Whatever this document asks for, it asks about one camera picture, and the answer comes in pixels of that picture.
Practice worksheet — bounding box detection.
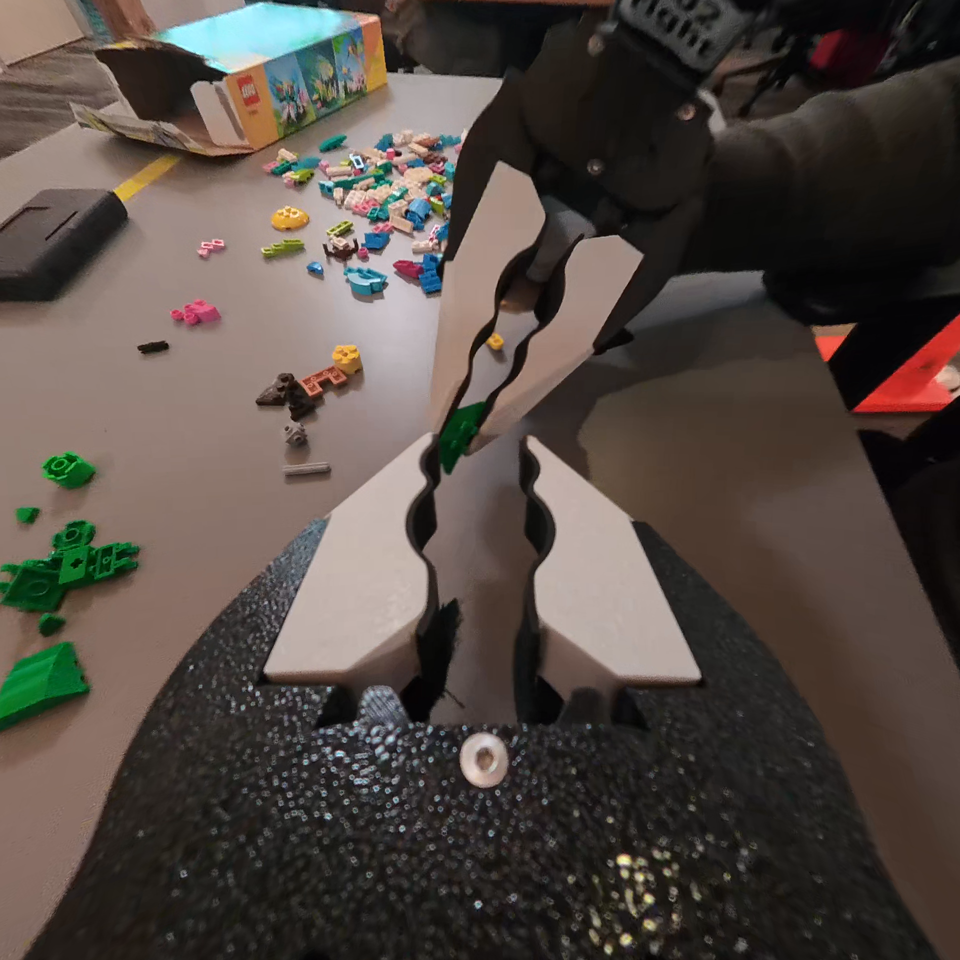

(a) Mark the pile of colourful toy bricks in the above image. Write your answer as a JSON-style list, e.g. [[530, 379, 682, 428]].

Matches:
[[261, 127, 471, 297]]

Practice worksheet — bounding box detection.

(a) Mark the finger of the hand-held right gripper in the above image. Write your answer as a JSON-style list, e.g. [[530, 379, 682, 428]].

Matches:
[[429, 159, 548, 445], [478, 234, 646, 456]]

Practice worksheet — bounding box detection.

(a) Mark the grey desk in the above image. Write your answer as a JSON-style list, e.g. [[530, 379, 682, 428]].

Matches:
[[0, 71, 960, 960]]

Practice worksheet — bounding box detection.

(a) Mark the green slope brick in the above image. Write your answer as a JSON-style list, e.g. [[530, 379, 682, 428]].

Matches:
[[438, 402, 488, 476]]

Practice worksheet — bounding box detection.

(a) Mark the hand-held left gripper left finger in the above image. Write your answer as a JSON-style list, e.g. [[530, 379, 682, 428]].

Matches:
[[262, 431, 445, 690]]

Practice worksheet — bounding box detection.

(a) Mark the group of green toy bricks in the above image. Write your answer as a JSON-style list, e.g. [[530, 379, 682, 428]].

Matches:
[[0, 451, 142, 733]]

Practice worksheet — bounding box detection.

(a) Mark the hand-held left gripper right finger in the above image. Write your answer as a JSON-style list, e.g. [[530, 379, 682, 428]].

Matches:
[[517, 435, 704, 690]]

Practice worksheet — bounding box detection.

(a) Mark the toy brick box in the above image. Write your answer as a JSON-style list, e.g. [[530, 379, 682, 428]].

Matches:
[[69, 0, 389, 160]]

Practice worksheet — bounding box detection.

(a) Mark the person's right forearm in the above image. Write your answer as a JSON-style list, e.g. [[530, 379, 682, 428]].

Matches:
[[696, 54, 960, 325]]

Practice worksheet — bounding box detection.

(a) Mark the black rounded object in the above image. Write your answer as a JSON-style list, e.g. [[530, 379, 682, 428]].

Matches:
[[0, 188, 129, 303]]

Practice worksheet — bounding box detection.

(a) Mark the orange black frame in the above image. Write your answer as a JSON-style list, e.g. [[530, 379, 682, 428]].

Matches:
[[813, 313, 960, 415]]

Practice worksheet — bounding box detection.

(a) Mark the yellow tape strip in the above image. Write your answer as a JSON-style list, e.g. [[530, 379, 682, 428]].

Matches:
[[111, 153, 183, 203]]

